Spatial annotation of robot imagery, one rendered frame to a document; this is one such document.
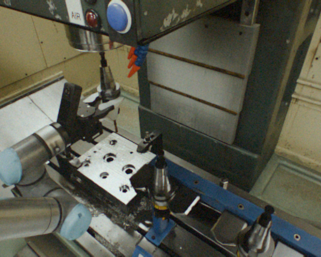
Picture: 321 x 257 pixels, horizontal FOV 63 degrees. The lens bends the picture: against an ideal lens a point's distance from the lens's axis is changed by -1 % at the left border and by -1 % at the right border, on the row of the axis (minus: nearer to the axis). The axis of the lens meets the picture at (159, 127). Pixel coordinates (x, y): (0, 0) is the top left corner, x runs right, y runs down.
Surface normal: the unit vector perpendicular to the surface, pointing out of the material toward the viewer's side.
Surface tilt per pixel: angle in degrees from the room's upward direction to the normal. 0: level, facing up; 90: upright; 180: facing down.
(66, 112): 58
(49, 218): 73
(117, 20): 90
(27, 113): 24
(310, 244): 0
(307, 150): 90
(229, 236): 0
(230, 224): 0
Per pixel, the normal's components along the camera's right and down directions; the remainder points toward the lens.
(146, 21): 0.50, 0.54
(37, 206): 0.79, -0.55
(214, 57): -0.63, 0.49
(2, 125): 0.30, -0.56
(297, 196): -0.03, -0.78
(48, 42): 0.79, 0.37
